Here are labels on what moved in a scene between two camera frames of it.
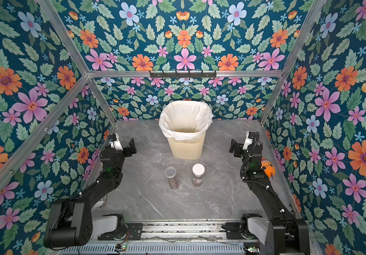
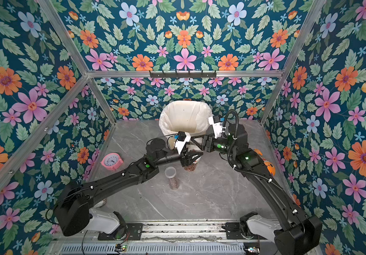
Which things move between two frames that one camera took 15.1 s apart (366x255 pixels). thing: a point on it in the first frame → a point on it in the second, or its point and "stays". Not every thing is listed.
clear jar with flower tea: x=198 y=181 → x=192 y=167
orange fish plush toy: x=268 y=168 stays
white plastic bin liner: x=182 y=119 stays
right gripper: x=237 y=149 → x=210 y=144
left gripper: x=132 y=147 → x=184 y=159
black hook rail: x=182 y=75 stays
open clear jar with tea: x=170 y=172 stays
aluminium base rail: x=173 y=238 stays
